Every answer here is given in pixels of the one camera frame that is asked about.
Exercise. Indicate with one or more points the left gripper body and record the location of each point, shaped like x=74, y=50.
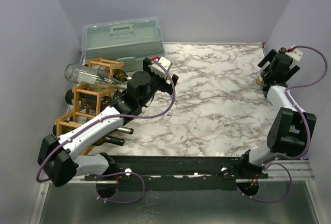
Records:
x=158, y=83

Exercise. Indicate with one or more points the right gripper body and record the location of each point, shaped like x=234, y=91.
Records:
x=292, y=69

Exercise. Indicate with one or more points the brown label wine bottle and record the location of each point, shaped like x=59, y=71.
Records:
x=118, y=74

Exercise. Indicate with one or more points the clear glass bottle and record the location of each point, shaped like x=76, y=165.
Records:
x=83, y=75

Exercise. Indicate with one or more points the dark green wine bottle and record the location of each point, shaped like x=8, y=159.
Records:
x=88, y=101

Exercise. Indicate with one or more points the small dark cap bottle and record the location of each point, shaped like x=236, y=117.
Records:
x=261, y=73

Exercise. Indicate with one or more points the green bottle silver neck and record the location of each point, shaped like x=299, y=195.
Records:
x=116, y=93

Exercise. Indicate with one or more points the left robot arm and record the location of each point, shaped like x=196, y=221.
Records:
x=60, y=158

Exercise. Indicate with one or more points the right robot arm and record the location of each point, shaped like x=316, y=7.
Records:
x=290, y=134

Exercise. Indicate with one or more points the bottle in rack bottom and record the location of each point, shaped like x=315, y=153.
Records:
x=83, y=119

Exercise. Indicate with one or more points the wooden wine rack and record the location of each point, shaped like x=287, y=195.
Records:
x=99, y=92

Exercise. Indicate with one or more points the green plastic toolbox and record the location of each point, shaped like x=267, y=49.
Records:
x=128, y=41

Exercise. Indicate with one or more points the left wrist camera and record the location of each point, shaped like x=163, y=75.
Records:
x=160, y=65

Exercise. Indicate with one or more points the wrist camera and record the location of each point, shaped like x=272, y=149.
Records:
x=295, y=53
x=160, y=65

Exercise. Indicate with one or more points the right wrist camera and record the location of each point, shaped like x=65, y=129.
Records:
x=295, y=53

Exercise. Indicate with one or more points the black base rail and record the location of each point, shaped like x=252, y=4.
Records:
x=171, y=173

